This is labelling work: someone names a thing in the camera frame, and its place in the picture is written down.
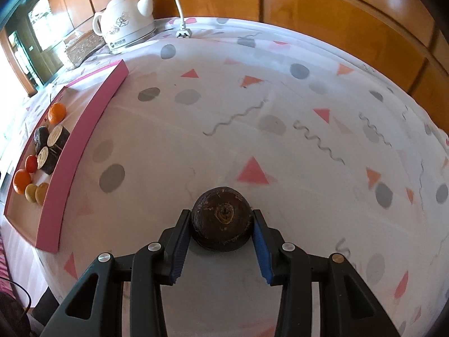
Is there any black cable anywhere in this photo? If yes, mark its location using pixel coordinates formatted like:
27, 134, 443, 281
0, 275, 34, 320

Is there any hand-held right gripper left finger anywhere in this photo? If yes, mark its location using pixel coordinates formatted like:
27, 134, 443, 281
42, 209, 192, 337

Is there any small orange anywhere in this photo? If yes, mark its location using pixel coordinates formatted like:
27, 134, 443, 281
13, 169, 31, 195

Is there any silver kettle base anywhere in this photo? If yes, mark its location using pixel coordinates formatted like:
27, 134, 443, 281
107, 30, 158, 55

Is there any dark water chestnut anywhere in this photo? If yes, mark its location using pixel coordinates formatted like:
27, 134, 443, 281
33, 126, 50, 155
190, 186, 254, 252

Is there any orange with stem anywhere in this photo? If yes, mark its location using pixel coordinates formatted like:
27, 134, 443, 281
47, 93, 67, 126

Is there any dark cloth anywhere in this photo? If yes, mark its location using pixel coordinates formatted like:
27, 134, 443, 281
0, 291, 32, 337

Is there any pink cardboard tray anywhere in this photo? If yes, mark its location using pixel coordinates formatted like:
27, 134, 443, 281
3, 60, 129, 253

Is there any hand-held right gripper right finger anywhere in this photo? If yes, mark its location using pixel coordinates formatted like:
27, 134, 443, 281
252, 209, 402, 337

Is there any white power cord with plug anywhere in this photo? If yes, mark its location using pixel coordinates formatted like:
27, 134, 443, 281
140, 0, 193, 39

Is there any white patterned tablecloth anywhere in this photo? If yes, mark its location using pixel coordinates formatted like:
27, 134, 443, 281
0, 16, 449, 337

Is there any white floral ceramic kettle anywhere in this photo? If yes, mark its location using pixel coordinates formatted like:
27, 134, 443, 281
92, 0, 157, 51

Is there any silver embossed tissue box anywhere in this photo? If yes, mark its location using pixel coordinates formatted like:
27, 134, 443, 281
63, 30, 106, 69

